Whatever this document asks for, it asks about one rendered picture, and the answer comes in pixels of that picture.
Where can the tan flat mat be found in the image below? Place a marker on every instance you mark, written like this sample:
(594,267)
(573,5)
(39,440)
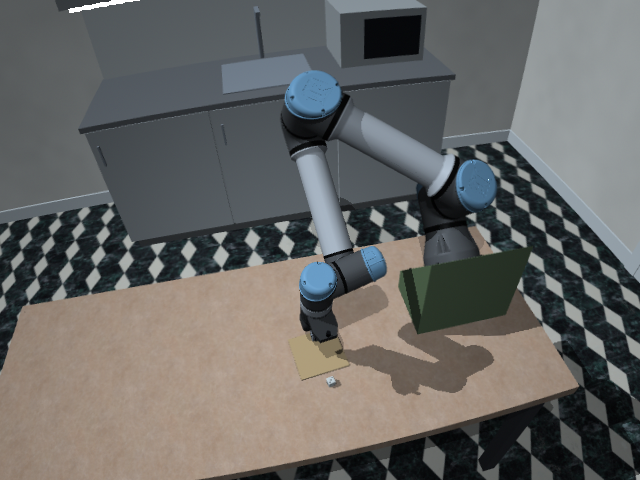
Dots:
(314,358)

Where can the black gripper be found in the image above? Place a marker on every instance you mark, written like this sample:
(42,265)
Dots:
(318,324)

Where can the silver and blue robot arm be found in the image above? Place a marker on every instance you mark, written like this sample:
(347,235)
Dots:
(315,109)

